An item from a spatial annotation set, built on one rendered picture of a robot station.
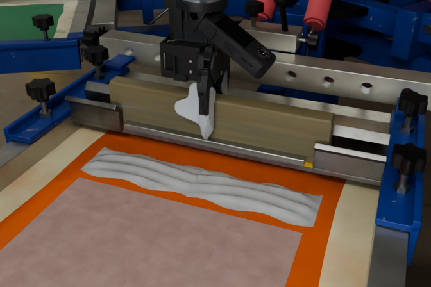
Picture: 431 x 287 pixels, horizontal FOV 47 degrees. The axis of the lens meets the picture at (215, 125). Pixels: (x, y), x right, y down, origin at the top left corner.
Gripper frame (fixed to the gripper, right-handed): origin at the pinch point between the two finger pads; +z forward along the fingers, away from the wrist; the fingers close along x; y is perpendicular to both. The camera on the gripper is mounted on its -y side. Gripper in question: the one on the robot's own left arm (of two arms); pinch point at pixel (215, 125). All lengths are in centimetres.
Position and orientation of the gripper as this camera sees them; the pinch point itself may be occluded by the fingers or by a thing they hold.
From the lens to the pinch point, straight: 76.4
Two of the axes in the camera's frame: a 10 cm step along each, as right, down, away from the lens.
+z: 0.0, 8.7, 5.0
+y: -9.3, -1.8, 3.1
